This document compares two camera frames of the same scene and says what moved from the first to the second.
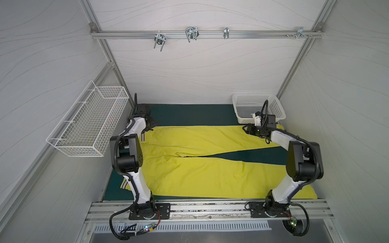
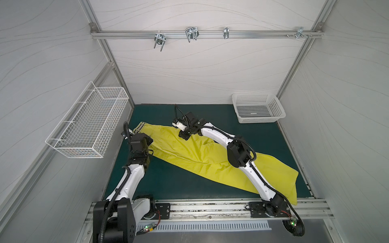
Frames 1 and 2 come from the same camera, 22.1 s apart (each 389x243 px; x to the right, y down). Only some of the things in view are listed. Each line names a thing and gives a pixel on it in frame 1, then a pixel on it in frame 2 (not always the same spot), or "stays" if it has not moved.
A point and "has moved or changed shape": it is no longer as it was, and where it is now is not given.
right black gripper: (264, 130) to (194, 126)
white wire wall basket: (86, 128) stays
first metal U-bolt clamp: (159, 39) stays
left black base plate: (159, 211) stays
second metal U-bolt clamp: (192, 32) stays
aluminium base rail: (210, 211) stays
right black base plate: (259, 209) stays
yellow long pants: (168, 174) has moved or changed shape
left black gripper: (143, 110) to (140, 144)
